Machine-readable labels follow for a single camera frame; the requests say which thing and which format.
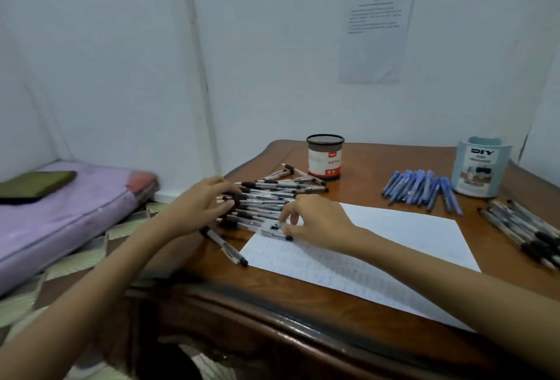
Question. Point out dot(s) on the person's right hand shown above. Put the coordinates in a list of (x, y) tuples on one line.
[(326, 224)]

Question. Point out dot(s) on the person's left hand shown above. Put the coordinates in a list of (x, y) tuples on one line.
[(192, 209)]

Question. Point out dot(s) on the person's left fingers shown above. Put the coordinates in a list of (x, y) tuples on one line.
[(223, 204)]

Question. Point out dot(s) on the person's right thumb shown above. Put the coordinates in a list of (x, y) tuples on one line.
[(292, 231)]

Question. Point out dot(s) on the pile of black pens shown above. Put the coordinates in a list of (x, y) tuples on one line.
[(523, 231), (262, 209)]

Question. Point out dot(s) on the person's left forearm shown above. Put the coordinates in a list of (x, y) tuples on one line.
[(83, 301)]

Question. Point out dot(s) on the person's right forearm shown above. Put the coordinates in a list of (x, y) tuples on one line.
[(459, 301)]

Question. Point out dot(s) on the single black ballpoint pen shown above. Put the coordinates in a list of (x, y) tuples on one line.
[(225, 247)]

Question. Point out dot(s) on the black mesh pen cup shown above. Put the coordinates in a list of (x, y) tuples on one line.
[(324, 161)]

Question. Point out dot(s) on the brown wooden desk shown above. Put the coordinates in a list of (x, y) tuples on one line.
[(271, 309)]

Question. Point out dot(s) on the white paper sheet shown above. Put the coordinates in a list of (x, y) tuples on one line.
[(393, 244)]

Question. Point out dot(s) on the pile of blue pens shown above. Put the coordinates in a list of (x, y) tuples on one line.
[(415, 187)]

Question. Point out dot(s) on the purple mattress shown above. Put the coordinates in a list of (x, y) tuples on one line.
[(61, 222)]

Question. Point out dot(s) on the green cushion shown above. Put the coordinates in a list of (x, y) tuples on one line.
[(33, 185)]

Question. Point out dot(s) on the light blue desk organizer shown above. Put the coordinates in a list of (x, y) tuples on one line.
[(480, 169)]

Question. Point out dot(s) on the printed paper notice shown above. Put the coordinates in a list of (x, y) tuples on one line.
[(375, 38)]

